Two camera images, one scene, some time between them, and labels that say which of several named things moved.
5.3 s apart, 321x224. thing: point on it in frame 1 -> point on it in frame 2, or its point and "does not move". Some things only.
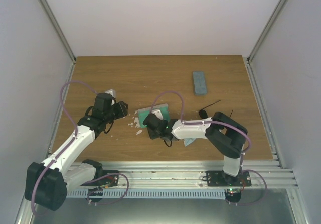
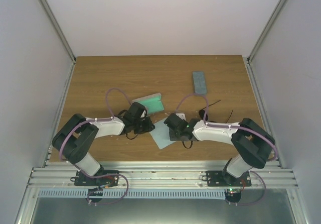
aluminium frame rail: [188, 175] does not move
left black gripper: [122, 112] -> [148, 127]
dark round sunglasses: [203, 113] does not move
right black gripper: [152, 135] -> [172, 136]
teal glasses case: [199, 83] does not move
